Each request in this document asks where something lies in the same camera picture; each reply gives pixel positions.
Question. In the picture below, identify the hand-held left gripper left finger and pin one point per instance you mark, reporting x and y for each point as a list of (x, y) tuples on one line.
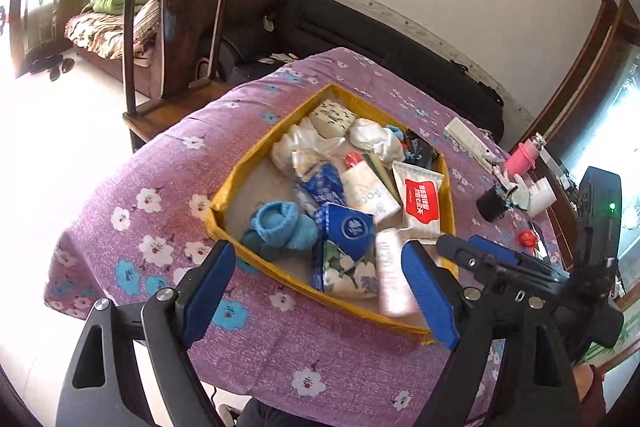
[(210, 292)]

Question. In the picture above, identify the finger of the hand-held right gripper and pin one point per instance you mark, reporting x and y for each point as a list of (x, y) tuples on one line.
[(457, 252), (500, 251)]

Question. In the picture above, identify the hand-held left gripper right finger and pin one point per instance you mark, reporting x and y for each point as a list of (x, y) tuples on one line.
[(430, 297)]

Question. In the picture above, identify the pale pink tissue pack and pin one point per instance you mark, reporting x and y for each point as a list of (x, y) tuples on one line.
[(392, 272)]

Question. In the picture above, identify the white red label wipes pack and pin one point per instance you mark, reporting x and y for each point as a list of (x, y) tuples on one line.
[(420, 202)]

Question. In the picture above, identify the floral tissue pack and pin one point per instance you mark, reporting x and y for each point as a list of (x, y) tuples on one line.
[(345, 272)]

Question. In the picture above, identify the blue knitted socks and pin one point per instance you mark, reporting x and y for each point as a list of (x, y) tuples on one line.
[(280, 224)]

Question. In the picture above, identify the blue face mask pack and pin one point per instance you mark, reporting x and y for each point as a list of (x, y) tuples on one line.
[(350, 229)]

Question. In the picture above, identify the black fabric item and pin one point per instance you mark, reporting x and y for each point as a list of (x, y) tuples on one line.
[(422, 152)]

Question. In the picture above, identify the beige tissue pack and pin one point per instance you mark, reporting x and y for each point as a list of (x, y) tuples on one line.
[(367, 194)]

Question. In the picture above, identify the dark green packet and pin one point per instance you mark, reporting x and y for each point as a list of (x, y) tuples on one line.
[(382, 169)]

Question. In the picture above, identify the blue fabric item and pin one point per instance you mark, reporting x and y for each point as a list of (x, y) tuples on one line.
[(398, 133)]

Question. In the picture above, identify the red capped tube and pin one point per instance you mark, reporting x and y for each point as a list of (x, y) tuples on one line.
[(355, 160)]

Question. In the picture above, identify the yellow cardboard box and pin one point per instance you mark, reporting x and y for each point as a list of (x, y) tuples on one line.
[(250, 159)]

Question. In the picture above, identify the white cloth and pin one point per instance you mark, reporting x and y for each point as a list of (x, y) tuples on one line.
[(372, 137)]

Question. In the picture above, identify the blue white tissue pack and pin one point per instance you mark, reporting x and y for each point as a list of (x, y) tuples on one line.
[(322, 189)]

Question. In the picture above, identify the person's right forearm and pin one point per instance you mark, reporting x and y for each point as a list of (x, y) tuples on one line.
[(585, 382)]

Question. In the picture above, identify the small red toy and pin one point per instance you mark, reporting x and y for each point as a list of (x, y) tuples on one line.
[(527, 238)]

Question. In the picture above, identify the black cylinder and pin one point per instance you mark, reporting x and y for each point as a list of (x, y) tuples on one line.
[(492, 204)]

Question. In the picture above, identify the white hand figure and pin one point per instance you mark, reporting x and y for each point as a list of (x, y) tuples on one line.
[(520, 189)]

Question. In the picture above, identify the white jar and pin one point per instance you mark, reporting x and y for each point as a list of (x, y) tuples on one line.
[(542, 197)]

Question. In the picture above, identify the pink bottle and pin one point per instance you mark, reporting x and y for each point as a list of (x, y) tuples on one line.
[(520, 159)]

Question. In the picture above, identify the black electronic device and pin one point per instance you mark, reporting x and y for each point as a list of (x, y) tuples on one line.
[(600, 192)]

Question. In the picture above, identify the purple floral tablecloth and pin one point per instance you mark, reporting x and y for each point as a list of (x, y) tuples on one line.
[(165, 167)]

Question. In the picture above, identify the black leather seat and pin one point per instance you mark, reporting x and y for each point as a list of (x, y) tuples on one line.
[(245, 52)]

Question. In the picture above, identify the white papers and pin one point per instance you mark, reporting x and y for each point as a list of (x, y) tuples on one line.
[(280, 57)]

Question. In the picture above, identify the black leather sofa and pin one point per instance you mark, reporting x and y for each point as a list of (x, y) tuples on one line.
[(340, 27)]

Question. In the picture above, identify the dark slipper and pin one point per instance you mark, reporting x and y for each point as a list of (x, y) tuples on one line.
[(42, 63), (62, 68)]

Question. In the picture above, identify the white tag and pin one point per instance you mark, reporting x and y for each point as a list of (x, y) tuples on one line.
[(268, 23)]

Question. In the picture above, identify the dark wooden chair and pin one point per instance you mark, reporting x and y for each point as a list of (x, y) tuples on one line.
[(185, 12)]

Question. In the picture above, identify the patterned brown blanket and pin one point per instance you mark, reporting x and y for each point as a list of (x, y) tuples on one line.
[(100, 32)]

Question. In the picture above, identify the green cloth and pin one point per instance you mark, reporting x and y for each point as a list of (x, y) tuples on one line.
[(115, 2)]

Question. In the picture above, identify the dark wooden frame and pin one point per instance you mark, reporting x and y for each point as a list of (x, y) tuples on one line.
[(585, 72)]

